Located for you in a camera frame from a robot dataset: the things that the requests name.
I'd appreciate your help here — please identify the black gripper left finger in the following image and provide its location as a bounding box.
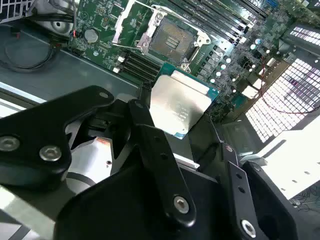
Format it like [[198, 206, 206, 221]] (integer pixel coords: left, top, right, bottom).
[[0, 85, 198, 228]]

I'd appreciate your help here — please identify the metal socket cover frame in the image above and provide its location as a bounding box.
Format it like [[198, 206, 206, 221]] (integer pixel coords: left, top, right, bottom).
[[111, 0, 163, 50]]

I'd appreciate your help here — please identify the silver CPU green edge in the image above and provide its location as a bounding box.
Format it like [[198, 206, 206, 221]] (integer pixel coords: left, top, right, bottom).
[[147, 62, 221, 141]]

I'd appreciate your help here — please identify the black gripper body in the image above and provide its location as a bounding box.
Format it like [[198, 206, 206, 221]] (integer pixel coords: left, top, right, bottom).
[[53, 148, 234, 240]]

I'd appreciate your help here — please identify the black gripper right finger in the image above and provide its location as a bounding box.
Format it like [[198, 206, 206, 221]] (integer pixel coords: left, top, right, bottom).
[[209, 119, 301, 240]]

